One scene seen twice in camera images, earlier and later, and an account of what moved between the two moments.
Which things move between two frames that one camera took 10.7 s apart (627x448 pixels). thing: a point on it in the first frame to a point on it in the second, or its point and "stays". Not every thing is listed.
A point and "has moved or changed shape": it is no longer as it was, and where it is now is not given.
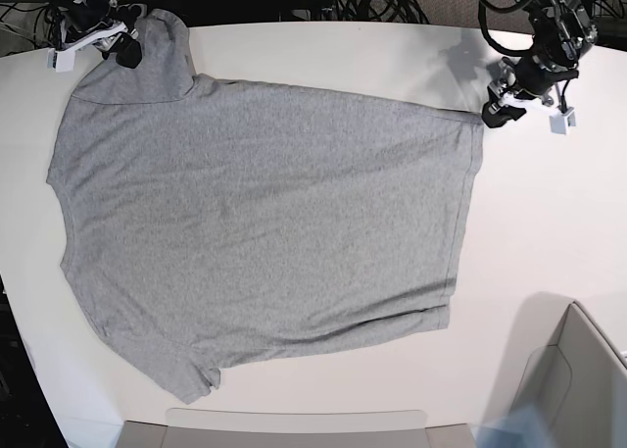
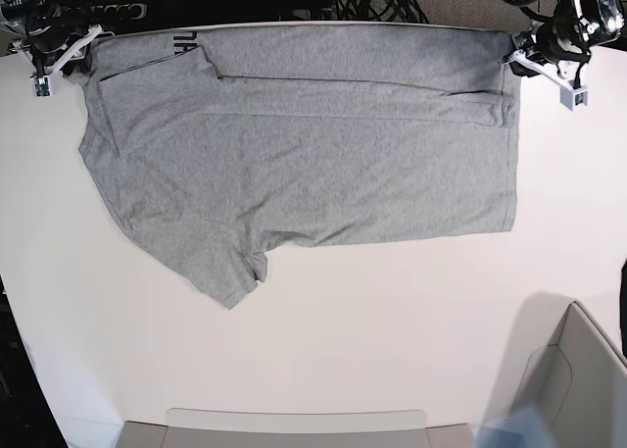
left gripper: [88, 14] to [46, 34]
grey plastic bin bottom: [298, 427] stays
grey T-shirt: [211, 224] has moved or changed shape
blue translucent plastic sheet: [525, 427] stays
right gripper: [532, 76] to [554, 42]
